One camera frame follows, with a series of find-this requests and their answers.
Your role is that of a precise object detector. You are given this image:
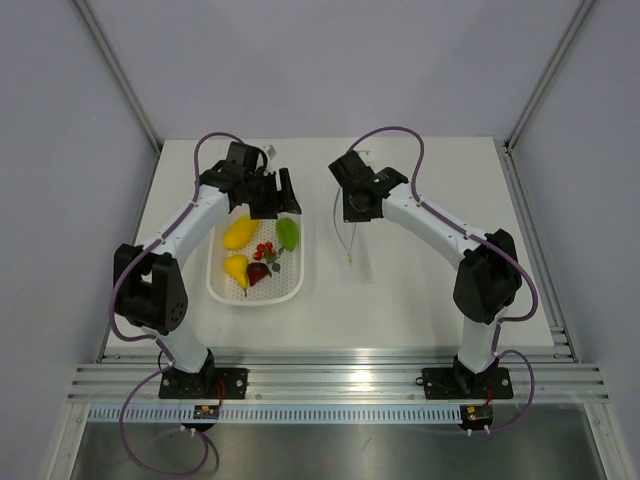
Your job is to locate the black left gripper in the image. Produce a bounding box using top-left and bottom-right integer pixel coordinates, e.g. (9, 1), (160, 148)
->
(244, 168), (301, 220)

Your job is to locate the clear teal-zipper zip bag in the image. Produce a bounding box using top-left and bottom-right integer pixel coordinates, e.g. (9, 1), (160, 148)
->
(331, 188), (374, 285)

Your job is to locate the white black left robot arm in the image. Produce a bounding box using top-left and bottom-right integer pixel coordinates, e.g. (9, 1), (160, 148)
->
(109, 141), (302, 400)

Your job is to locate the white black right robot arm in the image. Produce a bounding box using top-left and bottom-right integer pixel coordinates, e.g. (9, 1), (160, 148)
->
(329, 151), (522, 398)

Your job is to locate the green toy pepper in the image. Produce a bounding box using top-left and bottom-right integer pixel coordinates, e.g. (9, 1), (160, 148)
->
(276, 217), (300, 252)

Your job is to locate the red cherry tomatoes sprig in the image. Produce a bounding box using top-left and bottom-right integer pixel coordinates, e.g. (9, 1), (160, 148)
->
(253, 242), (286, 272)

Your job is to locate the dark red toy fruit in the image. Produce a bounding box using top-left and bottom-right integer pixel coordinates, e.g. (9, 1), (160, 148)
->
(246, 262), (272, 287)

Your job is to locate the yellow toy pear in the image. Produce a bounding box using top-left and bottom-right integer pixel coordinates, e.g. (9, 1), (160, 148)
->
(224, 254), (249, 292)

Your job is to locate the white perforated plastic basket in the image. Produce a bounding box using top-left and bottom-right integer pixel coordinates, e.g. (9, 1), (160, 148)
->
(206, 206), (304, 307)

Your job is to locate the left small circuit board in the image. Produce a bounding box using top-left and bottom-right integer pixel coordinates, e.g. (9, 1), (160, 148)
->
(193, 405), (220, 420)

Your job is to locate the small circuit board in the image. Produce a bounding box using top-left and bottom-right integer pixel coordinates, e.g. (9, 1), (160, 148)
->
(193, 405), (220, 420)
(459, 404), (494, 436)

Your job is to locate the right small circuit board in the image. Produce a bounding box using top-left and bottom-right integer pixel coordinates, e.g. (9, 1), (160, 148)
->
(459, 404), (494, 436)

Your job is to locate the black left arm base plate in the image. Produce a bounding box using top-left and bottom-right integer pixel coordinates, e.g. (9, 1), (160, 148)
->
(158, 367), (249, 400)

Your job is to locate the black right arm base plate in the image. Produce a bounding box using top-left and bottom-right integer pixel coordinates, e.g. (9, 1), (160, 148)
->
(415, 367), (514, 400)

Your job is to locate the left aluminium frame post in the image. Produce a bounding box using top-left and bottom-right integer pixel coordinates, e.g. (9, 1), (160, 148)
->
(70, 0), (163, 158)

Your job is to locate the aluminium frame post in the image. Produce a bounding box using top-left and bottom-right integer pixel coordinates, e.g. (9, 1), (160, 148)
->
(70, 0), (163, 158)
(504, 0), (599, 154)

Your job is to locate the white slotted cable duct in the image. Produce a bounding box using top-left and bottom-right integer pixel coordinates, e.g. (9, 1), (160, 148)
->
(88, 403), (461, 425)

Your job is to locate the aluminium mounting rail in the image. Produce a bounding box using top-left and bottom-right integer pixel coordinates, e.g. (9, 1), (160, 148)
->
(68, 345), (609, 404)

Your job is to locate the right aluminium frame post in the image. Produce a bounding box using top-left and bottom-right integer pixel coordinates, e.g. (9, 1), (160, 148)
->
(504, 0), (599, 154)

